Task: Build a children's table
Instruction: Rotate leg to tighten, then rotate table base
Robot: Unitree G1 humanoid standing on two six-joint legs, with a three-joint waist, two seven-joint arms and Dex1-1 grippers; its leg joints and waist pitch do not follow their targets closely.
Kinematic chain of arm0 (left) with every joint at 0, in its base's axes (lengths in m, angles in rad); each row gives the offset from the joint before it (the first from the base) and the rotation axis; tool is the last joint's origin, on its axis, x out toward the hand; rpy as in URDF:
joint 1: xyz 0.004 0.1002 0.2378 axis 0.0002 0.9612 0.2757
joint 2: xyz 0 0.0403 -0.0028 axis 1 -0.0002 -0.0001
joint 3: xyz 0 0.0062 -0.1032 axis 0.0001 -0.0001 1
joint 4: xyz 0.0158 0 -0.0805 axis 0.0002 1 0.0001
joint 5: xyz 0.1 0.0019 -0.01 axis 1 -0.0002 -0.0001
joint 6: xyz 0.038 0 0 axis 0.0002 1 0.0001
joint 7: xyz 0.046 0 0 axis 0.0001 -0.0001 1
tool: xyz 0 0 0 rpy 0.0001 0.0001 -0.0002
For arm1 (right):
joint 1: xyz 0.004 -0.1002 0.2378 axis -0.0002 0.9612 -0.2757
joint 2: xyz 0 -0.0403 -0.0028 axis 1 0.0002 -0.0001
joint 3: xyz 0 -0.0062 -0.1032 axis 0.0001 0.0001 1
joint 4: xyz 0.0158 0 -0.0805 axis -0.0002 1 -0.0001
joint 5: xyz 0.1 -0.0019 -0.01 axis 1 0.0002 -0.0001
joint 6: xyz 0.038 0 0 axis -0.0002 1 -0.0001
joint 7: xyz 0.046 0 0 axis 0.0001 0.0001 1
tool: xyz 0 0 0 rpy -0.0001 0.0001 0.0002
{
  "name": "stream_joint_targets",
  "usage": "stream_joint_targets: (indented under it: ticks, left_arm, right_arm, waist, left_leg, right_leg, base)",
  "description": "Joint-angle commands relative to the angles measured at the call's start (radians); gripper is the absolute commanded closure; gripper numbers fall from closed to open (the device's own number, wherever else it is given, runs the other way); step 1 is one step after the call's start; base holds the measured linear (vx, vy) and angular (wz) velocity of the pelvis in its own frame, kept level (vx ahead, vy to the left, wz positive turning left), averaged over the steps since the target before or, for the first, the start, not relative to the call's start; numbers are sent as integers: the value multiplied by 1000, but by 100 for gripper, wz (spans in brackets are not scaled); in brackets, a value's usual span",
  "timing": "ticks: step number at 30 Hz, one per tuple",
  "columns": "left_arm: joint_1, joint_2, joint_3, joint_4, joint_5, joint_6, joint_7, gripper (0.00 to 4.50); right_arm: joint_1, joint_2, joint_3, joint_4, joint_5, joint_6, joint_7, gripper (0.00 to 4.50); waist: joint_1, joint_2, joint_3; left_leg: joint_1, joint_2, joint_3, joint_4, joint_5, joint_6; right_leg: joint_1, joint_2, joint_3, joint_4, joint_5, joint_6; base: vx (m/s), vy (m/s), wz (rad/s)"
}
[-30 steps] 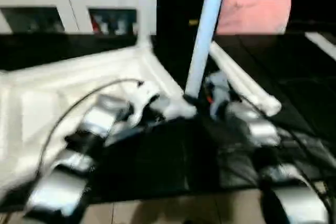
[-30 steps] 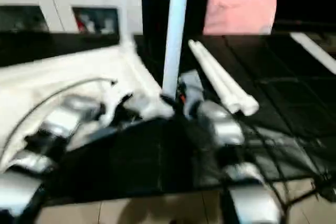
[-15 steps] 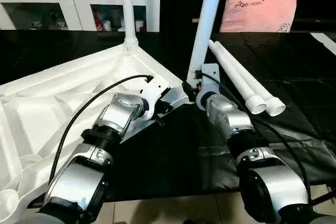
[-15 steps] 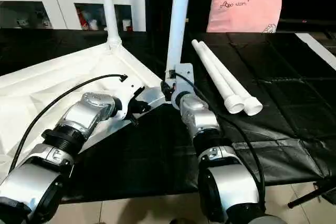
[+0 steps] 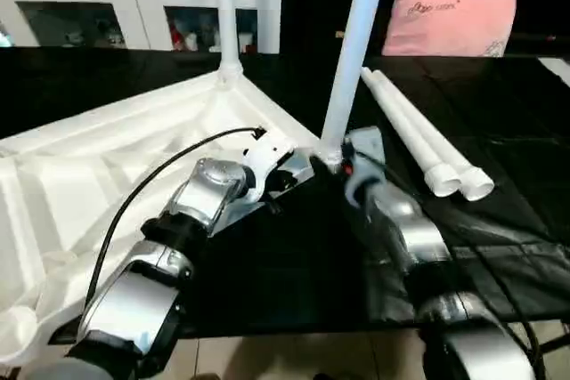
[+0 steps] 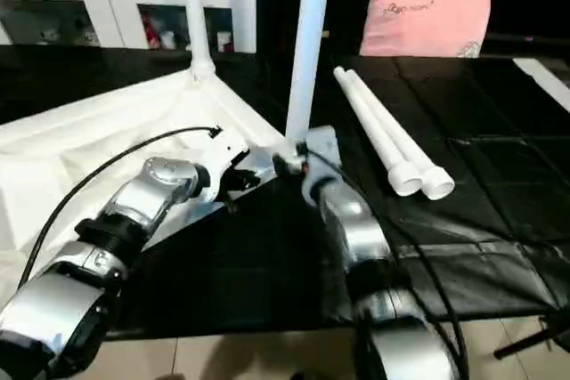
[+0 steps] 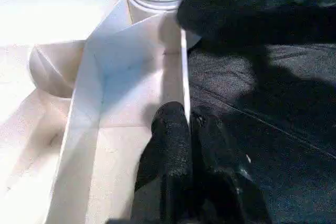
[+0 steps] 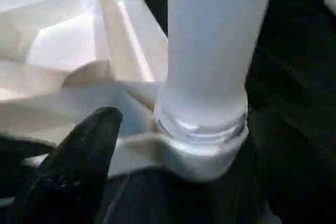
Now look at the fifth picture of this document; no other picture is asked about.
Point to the white plastic table top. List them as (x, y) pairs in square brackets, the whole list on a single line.
[(89, 175)]

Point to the black metal stand leg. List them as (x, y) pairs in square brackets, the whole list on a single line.
[(554, 344)]

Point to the white plastic table leg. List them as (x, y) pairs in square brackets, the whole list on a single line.
[(405, 131), (356, 42), (227, 15), (445, 153)]

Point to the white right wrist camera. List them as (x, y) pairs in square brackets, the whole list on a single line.
[(363, 149)]

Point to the pink pillow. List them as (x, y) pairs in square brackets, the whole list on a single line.
[(450, 22)]

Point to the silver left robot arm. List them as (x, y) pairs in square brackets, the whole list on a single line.
[(205, 198)]

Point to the black work mat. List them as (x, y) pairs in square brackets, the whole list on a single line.
[(499, 131)]

